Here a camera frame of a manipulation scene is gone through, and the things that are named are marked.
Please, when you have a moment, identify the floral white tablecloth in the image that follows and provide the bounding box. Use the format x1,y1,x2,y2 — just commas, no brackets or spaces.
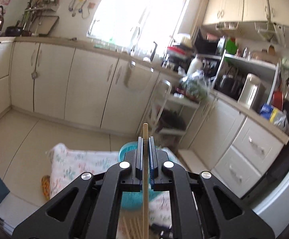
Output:
42,141,172,238

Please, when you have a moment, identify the white hanging door bin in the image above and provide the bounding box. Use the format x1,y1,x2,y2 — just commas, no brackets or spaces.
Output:
124,61,153,91

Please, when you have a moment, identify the wooden chopstick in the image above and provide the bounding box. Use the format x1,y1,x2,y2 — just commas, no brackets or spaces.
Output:
142,123,149,239
129,217,142,239
122,216,132,239

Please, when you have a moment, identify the black microwave oven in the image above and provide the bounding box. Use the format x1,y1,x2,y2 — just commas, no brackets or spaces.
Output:
194,29,226,56

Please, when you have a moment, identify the white rolling storage cart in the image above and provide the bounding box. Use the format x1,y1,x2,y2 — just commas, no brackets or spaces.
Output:
142,79,200,141

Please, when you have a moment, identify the turquoise perforated plastic basket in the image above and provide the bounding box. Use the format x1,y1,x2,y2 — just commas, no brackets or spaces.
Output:
118,141,172,211

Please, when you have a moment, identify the white thermos pot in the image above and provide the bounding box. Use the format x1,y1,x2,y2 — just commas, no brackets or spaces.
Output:
237,73,265,112

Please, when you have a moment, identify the green vegetables plastic bag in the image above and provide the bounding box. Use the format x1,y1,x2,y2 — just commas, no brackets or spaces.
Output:
180,70,211,103

